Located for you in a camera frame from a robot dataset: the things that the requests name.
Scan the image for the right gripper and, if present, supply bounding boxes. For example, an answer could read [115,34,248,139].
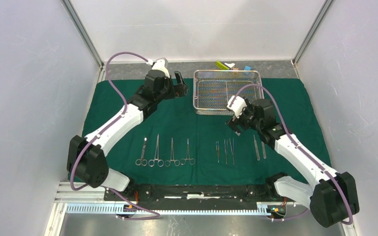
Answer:
[225,101,262,135]

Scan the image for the steel tool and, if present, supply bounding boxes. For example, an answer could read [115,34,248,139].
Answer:
[224,139,228,165]

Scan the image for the pointed steel tweezers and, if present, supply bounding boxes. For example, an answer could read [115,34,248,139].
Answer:
[228,139,235,165]

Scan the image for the metal mesh instrument tray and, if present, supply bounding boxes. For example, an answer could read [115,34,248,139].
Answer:
[193,70,262,116]

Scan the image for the steel scalpel handle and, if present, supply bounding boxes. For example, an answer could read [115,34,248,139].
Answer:
[261,142,267,159]

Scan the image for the steel forceps with ring handles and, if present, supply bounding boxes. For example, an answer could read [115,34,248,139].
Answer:
[148,134,164,167]

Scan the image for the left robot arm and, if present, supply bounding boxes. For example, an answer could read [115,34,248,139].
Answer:
[66,69,189,200]

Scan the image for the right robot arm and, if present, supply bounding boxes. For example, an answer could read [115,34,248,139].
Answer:
[227,96,360,228]

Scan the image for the yellow-green lego brick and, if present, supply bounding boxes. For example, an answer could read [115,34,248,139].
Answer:
[215,61,230,70]

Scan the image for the white small block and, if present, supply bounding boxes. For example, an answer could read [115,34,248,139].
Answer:
[225,63,235,69]

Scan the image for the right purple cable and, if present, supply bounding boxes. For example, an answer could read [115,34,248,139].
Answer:
[229,84,354,226]

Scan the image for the purple cable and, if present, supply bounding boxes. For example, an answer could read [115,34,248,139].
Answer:
[229,84,354,226]
[69,52,161,221]

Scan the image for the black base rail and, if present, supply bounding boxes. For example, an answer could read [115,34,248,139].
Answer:
[103,183,296,218]

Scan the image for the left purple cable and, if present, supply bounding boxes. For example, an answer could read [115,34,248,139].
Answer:
[69,52,161,221]

